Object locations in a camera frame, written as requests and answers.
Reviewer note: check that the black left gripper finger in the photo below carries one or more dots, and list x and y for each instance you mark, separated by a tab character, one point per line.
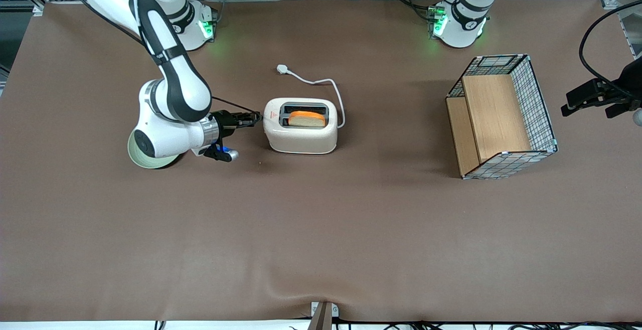
592	97
622	108

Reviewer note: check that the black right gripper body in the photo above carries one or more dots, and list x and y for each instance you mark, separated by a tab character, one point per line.
227	121

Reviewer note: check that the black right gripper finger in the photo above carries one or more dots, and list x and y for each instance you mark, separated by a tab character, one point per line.
246	123
248	116

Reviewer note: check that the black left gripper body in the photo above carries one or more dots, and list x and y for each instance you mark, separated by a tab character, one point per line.
631	78

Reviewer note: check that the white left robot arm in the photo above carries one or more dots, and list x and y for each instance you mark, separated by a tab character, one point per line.
461	29

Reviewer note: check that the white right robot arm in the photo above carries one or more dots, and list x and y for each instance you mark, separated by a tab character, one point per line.
175	84

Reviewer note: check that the white two-slot toaster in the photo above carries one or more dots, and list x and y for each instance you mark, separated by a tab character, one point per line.
301	139

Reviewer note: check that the toast slice with brown crust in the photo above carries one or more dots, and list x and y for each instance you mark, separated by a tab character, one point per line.
306	119

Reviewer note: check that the pale green round plate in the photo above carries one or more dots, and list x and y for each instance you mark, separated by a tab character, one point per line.
150	162

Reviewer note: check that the wooden stepped shelf insert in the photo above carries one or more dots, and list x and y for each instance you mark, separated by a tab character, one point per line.
494	114

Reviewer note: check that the metal table edge bracket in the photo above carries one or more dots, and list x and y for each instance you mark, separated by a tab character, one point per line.
323	315

